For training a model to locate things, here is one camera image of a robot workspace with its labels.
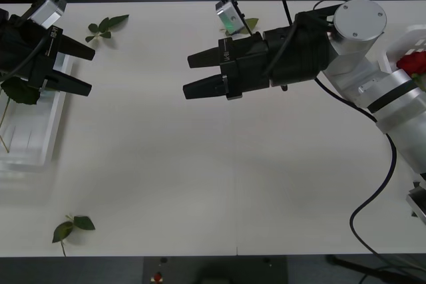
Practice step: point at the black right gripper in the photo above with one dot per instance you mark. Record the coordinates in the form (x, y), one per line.
(244, 64)

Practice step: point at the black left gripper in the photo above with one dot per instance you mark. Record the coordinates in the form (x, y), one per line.
(33, 51)

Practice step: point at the red rose with green stem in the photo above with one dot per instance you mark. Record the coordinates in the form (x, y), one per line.
(411, 61)

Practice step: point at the silver and black right arm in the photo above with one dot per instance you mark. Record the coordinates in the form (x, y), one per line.
(359, 21)

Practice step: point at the pale blue flower green stem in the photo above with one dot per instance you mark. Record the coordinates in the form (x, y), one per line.
(21, 92)

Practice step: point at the shallow white box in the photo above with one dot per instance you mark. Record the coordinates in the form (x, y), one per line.
(50, 124)
(412, 36)

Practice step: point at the black panel with red button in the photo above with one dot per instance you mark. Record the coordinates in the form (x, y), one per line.
(186, 270)

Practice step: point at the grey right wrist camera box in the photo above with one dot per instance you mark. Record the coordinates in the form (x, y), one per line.
(229, 18)

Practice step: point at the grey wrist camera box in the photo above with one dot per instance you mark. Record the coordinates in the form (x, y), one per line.
(46, 13)
(229, 18)

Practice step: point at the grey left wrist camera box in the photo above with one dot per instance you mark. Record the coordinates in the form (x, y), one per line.
(46, 13)

